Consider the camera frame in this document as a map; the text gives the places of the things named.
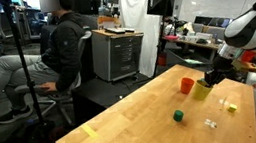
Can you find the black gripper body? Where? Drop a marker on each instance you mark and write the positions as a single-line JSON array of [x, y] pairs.
[[224, 66]]

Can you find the yellow plastic cup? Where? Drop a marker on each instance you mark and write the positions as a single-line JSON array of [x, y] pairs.
[[201, 91]]

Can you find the orange plastic cup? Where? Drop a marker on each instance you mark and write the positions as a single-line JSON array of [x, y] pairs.
[[187, 85]]

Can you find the person in orange jacket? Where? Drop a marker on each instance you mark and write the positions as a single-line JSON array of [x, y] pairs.
[[248, 56]]

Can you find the clear plastic toy piece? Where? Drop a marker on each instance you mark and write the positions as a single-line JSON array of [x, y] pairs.
[[223, 102], [210, 123]]

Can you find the yellow cube block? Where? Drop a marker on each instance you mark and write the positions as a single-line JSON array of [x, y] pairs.
[[232, 108]]

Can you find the cluttered wooden desk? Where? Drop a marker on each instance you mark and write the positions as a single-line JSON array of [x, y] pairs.
[[194, 40]]

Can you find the green cylinder block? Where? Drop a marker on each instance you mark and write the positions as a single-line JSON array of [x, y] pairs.
[[178, 116]]

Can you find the red canister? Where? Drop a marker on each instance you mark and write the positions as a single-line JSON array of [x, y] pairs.
[[162, 59]]

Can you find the black softbox light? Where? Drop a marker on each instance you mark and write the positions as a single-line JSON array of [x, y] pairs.
[[160, 0]]

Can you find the black remote controller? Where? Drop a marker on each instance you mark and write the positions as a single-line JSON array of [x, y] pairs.
[[129, 30], [114, 30]]

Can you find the grey drawer cabinet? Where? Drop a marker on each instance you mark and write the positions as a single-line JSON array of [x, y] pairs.
[[117, 56]]

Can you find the white curtain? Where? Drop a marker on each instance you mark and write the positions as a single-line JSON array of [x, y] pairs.
[[134, 10]]

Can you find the orange cardboard box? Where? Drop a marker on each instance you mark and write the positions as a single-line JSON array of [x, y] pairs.
[[107, 21]]

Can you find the yellow tape strip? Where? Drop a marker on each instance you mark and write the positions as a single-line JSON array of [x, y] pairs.
[[89, 131]]

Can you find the grey office chair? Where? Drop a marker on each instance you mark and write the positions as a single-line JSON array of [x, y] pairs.
[[79, 51]]

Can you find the person in black jacket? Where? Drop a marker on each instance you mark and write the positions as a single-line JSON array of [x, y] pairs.
[[64, 46]]

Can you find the black tripod stand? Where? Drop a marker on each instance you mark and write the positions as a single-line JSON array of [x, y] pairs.
[[27, 72]]

